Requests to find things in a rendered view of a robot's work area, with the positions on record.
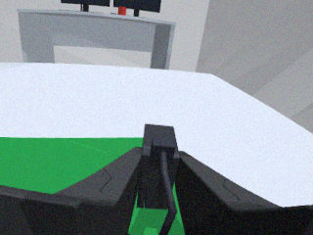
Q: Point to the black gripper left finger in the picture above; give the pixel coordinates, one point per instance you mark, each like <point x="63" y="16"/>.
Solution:
<point x="101" y="204"/>

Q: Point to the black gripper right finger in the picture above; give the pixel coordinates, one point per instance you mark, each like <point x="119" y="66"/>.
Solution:
<point x="211" y="204"/>

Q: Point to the green circuit board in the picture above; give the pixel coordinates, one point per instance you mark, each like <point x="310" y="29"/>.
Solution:
<point x="50" y="164"/>

